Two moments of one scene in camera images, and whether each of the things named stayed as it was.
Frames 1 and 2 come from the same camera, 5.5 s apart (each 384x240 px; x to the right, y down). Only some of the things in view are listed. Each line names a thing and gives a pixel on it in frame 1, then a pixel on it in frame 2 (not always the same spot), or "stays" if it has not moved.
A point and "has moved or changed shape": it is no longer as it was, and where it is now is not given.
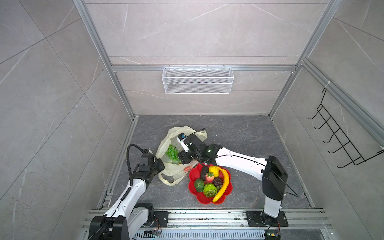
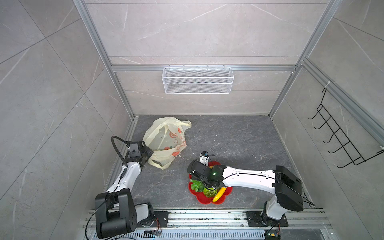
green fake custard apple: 210,190 stays
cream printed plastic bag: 171,173 -> 165,137
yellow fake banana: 224,186 stays
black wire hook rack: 340,135 stays
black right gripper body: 187,157 -> 206,182
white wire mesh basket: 197,80 stays
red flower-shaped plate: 195,173 has moved or changed shape
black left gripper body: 157,167 -> 146,153
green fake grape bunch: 173,153 -> 197,185
